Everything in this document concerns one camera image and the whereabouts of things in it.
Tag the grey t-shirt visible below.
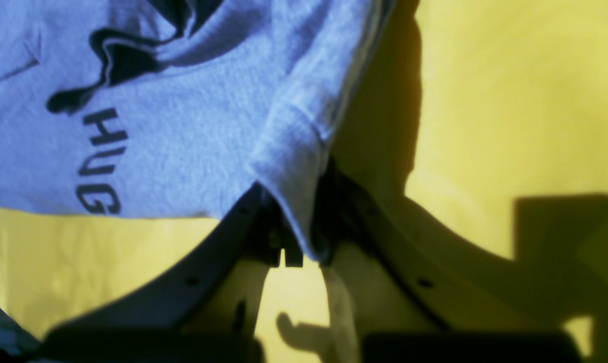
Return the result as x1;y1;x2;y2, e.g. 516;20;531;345
0;1;395;261

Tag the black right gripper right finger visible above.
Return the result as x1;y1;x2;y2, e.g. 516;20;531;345
313;161;583;362

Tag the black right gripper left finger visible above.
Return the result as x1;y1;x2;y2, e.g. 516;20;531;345
36;183;284;362

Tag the yellow tablecloth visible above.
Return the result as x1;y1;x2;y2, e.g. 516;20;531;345
0;1;608;362

